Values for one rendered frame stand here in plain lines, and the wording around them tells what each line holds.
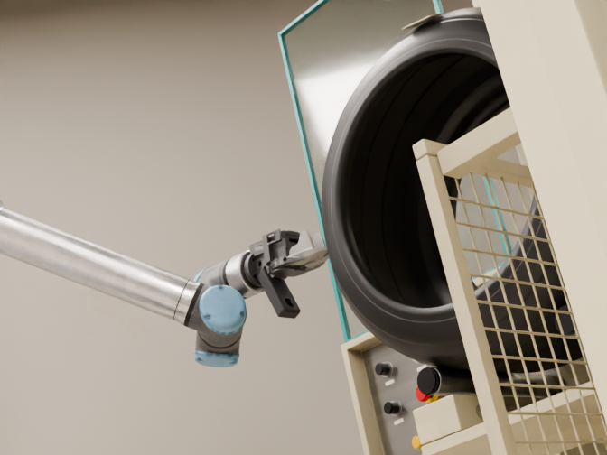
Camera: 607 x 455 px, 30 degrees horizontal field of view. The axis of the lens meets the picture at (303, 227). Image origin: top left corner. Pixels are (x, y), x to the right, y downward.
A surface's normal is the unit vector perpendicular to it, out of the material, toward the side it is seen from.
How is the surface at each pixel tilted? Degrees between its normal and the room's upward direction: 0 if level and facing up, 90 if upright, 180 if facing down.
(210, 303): 91
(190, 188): 90
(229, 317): 91
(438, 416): 90
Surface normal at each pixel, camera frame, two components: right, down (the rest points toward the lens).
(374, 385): -0.73, -0.12
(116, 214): 0.09, -0.40
